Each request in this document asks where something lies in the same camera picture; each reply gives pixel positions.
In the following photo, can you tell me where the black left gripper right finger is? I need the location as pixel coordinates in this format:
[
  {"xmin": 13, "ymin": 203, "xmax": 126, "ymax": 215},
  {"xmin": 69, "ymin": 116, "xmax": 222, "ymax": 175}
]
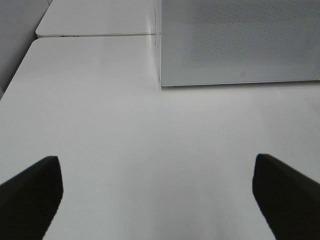
[{"xmin": 252, "ymin": 153, "xmax": 320, "ymax": 240}]

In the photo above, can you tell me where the white microwave door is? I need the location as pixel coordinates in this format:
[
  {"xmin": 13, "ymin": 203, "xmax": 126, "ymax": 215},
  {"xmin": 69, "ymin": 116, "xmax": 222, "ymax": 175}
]
[{"xmin": 159, "ymin": 0, "xmax": 320, "ymax": 86}]

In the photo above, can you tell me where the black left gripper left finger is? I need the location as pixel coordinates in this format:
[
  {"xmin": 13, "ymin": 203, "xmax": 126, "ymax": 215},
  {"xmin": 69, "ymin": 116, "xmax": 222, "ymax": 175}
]
[{"xmin": 0, "ymin": 156, "xmax": 64, "ymax": 240}]

